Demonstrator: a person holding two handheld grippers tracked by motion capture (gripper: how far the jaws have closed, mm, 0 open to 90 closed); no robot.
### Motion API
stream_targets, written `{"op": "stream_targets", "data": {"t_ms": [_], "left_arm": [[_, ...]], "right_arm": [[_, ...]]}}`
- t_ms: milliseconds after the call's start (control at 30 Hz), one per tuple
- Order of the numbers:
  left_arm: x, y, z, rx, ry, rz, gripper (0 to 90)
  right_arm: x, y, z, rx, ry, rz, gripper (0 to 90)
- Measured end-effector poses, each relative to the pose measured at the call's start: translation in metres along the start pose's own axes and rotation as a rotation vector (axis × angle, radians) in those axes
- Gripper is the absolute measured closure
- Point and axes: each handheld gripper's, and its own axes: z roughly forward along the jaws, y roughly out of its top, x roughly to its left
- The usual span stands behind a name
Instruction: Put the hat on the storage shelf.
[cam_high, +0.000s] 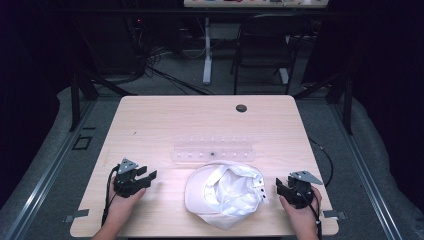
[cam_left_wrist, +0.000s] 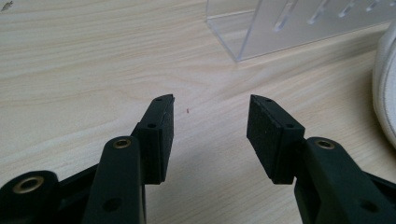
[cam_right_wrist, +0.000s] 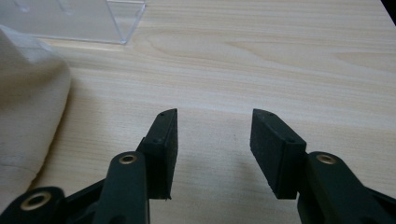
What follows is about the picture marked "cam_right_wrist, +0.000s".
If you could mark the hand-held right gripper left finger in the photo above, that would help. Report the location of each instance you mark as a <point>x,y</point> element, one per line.
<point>160,155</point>

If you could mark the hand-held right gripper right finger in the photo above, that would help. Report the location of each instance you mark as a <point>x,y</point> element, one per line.
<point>275,155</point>

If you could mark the cream cloth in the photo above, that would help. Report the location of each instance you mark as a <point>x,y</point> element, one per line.
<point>28,124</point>

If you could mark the clear acrylic box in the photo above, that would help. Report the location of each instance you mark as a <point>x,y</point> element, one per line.
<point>74,20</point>

